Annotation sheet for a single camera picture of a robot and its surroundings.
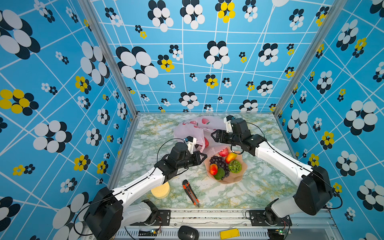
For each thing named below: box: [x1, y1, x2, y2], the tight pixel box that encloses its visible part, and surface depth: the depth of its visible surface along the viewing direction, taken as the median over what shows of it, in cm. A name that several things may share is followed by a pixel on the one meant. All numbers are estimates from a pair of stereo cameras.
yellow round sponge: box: [151, 181, 170, 199], surface depth 81 cm
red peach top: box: [219, 147, 229, 157], surface depth 91 cm
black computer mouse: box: [178, 225, 199, 240], surface depth 70 cm
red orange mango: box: [209, 163, 218, 176], surface depth 86 cm
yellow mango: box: [225, 152, 237, 164], surface depth 92 cm
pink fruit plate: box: [204, 147, 248, 184], surface depth 86 cm
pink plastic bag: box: [173, 115, 232, 154], surface depth 92 cm
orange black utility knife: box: [182, 179, 201, 208], surface depth 82 cm
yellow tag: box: [220, 228, 241, 240], surface depth 71 cm
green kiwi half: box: [228, 159, 242, 174], surface depth 86 cm
